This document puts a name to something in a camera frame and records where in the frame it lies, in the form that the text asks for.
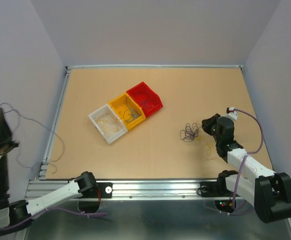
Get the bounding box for wire bundle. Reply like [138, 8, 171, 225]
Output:
[179, 121, 202, 143]

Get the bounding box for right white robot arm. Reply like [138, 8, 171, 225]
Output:
[202, 108, 291, 223]

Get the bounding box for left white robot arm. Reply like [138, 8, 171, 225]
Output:
[0, 107, 101, 237]

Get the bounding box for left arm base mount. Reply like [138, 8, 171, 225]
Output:
[74, 172, 113, 214]

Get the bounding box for purple wire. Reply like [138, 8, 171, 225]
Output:
[0, 102, 66, 175]
[137, 92, 155, 110]

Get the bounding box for white plastic bin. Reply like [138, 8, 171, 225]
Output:
[88, 103, 128, 145]

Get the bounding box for purple camera cable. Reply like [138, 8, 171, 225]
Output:
[229, 108, 264, 216]
[0, 207, 108, 232]

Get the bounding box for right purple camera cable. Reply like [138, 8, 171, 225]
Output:
[229, 108, 264, 216]

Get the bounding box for yellow wire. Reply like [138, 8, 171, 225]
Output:
[96, 114, 125, 135]
[197, 136, 224, 162]

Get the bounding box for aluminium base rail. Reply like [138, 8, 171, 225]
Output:
[25, 178, 224, 202]

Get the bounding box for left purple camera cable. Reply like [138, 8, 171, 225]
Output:
[0, 207, 108, 232]

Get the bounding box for yellow plastic bin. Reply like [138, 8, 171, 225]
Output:
[108, 92, 146, 131]

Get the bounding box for red plastic bin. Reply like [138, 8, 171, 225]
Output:
[126, 81, 163, 118]

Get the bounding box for blue wire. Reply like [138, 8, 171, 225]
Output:
[121, 97, 141, 125]

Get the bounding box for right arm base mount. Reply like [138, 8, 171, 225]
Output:
[197, 174, 239, 215]

